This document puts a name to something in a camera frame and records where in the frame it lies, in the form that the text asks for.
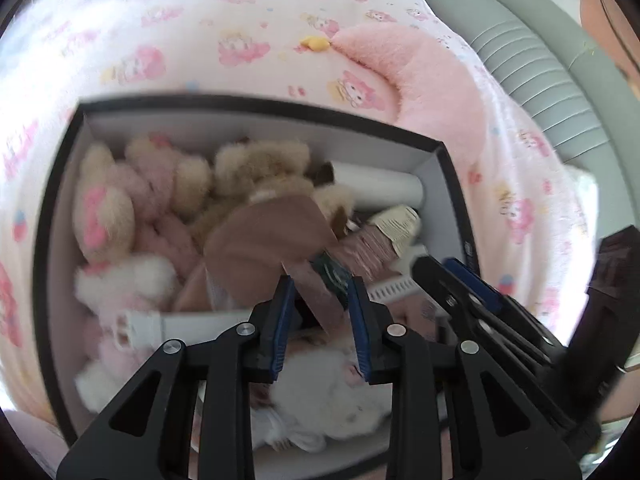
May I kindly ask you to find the pink printed bed sheet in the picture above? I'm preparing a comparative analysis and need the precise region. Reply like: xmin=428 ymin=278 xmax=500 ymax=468
xmin=0 ymin=0 xmax=601 ymax=480

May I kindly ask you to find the white ribbed plastic strap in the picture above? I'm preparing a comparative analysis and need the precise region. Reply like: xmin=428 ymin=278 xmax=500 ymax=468
xmin=370 ymin=280 xmax=416 ymax=306

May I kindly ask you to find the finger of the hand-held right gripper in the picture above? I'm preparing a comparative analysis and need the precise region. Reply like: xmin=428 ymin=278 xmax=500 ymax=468
xmin=442 ymin=257 xmax=566 ymax=356
xmin=411 ymin=256 xmax=566 ymax=386

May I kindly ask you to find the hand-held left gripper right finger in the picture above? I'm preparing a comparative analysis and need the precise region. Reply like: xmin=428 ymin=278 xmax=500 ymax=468
xmin=347 ymin=275 xmax=583 ymax=480

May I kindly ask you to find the beige patterned roll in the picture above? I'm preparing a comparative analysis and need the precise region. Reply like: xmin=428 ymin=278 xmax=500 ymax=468
xmin=367 ymin=205 xmax=421 ymax=256

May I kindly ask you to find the black storage box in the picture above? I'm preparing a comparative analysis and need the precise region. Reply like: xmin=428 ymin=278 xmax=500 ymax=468
xmin=32 ymin=94 xmax=481 ymax=480

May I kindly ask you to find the pink plush bear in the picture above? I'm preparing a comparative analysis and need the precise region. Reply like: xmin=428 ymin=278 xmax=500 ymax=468
xmin=107 ymin=135 xmax=213 ymax=281

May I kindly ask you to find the white plastic clip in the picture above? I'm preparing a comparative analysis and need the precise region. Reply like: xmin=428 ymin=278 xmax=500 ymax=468
xmin=112 ymin=309 xmax=163 ymax=350

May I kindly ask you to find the pink striped packet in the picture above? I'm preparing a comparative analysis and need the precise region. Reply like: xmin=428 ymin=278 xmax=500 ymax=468
xmin=340 ymin=225 xmax=401 ymax=281

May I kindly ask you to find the white fluffy cloth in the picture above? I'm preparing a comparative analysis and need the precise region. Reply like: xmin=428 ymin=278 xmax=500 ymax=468
xmin=562 ymin=165 xmax=601 ymax=261

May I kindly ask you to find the white paper roll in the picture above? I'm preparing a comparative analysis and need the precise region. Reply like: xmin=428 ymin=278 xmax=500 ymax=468
xmin=320 ymin=160 xmax=426 ymax=213

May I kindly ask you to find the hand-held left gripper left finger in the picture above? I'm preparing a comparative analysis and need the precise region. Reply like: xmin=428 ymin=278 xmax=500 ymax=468
xmin=56 ymin=275 xmax=301 ymax=480

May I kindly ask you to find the white pink plush toy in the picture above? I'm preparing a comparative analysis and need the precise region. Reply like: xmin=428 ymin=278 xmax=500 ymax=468
xmin=75 ymin=317 xmax=156 ymax=413

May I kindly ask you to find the brown foil sachet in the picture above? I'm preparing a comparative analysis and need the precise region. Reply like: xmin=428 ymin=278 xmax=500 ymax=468
xmin=282 ymin=260 xmax=346 ymax=336

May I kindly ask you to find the grey-green padded headboard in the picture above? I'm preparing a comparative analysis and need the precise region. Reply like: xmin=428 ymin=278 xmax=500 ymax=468
xmin=422 ymin=0 xmax=636 ymax=233

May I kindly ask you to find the brown fabric pouch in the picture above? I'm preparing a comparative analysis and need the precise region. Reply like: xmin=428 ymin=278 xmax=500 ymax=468
xmin=204 ymin=195 xmax=338 ymax=306

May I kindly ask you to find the pink crescent plush pillow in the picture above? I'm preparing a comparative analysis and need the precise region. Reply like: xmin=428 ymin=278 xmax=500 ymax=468
xmin=332 ymin=22 xmax=488 ymax=176

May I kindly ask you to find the tan plush bear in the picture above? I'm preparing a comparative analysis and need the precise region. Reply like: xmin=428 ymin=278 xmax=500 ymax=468
xmin=190 ymin=140 xmax=356 ymax=246

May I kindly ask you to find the beige plush toy pink bow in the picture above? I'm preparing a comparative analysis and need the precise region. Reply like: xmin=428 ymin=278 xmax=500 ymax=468
xmin=72 ymin=142 xmax=138 ymax=263

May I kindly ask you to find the dark green packet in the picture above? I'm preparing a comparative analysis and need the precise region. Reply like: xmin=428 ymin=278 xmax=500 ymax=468
xmin=310 ymin=254 xmax=353 ymax=306

